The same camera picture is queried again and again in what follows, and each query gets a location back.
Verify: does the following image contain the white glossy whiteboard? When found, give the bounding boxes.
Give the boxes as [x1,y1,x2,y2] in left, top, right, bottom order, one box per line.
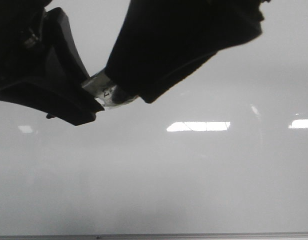
[0,0,308,235]

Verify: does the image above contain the grey whiteboard bottom frame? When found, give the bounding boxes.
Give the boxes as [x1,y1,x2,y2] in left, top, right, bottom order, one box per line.
[0,231,308,240]

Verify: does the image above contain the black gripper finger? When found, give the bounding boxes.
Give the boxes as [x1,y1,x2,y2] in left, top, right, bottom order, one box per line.
[0,0,103,126]
[104,0,264,104]

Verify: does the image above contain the white black whiteboard marker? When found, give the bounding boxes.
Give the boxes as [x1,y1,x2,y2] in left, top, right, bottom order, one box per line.
[81,69,139,109]

